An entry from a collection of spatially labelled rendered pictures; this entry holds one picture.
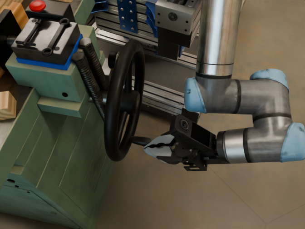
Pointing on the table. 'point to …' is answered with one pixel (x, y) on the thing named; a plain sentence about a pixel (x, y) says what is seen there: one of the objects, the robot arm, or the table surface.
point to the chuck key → (31, 34)
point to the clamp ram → (7, 36)
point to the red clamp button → (37, 6)
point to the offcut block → (7, 106)
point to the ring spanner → (55, 37)
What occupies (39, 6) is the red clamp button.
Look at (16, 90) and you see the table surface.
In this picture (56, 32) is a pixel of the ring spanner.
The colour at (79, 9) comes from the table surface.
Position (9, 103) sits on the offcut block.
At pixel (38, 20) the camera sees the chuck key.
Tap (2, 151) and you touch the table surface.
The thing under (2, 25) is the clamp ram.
